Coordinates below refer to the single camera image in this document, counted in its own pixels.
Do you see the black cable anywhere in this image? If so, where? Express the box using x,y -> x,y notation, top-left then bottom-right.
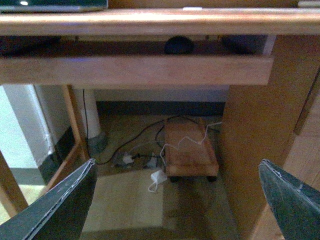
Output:
82,88 -> 201,166

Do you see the wooden desk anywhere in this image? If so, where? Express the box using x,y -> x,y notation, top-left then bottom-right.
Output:
0,6 -> 320,240

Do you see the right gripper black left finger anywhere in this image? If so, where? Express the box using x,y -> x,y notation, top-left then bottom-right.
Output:
0,158 -> 98,240

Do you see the wooden keyboard tray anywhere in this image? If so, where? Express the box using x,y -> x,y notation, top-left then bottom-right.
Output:
0,36 -> 274,88

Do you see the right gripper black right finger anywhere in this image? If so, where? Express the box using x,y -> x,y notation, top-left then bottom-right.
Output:
258,159 -> 320,240

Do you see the grey power strip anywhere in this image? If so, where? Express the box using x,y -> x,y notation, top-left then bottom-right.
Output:
111,152 -> 160,169

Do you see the dark object in tray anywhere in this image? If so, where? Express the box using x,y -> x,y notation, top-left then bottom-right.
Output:
221,35 -> 267,55

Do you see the white pipe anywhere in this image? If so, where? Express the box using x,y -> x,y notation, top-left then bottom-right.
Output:
73,89 -> 102,139

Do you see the grey laptop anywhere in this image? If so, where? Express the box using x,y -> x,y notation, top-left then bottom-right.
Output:
0,0 -> 109,13

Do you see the wooden rolling stand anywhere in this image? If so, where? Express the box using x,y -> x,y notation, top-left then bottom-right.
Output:
160,117 -> 219,183

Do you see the dark grey wireless mouse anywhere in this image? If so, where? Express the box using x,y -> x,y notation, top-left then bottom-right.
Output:
164,36 -> 195,55

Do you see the white power adapter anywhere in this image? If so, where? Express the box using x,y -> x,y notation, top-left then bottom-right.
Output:
150,169 -> 168,184

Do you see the white cable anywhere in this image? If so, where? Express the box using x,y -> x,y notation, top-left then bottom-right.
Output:
147,121 -> 223,193

